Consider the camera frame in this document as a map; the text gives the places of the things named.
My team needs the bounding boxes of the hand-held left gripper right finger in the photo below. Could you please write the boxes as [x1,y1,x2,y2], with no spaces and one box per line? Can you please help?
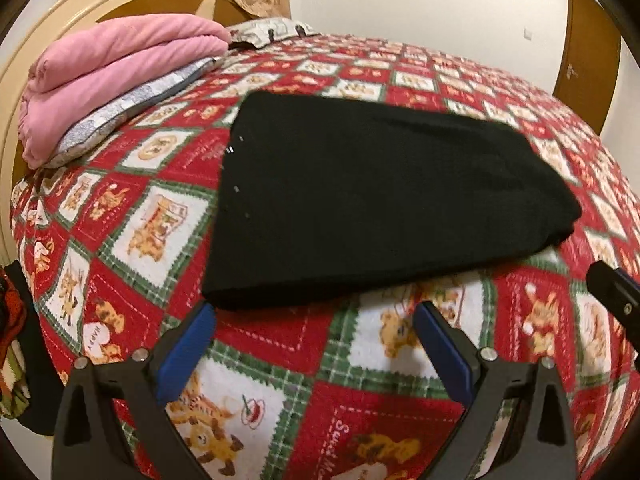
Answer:
[413,301,581,480]

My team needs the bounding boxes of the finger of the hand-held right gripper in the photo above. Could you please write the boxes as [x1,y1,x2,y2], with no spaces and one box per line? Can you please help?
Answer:
[585,260,640,357]

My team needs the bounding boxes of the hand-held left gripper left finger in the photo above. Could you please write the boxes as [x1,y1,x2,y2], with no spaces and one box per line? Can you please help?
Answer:
[51,302,217,480]

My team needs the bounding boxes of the black pants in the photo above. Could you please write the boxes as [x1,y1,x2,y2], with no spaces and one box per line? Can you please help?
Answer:
[201,90,583,311]

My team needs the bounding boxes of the red printed patchwork blanket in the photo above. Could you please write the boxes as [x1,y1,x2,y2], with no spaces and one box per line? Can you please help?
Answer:
[10,32,640,480]

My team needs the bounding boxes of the dark cloth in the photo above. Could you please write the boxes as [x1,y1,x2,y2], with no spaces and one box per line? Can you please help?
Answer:
[0,260,63,437]

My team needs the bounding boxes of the plaid cloth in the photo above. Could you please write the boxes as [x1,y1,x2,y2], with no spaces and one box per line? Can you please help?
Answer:
[0,266,31,420]

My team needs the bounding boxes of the brown wooden door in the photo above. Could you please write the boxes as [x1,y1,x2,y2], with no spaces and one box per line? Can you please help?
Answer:
[552,0,622,137]

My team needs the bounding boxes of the grey patterned pillow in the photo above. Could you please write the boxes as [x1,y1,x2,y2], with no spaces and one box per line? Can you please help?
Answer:
[52,56,227,169]

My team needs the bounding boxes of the pink folded blanket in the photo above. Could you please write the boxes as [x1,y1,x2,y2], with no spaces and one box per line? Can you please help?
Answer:
[19,16,232,170]

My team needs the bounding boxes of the cream wooden headboard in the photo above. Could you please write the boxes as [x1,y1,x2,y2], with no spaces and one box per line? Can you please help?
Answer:
[0,0,242,273]

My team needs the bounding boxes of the white patterned pillow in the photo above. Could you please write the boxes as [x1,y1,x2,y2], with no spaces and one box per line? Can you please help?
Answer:
[229,17,322,51]

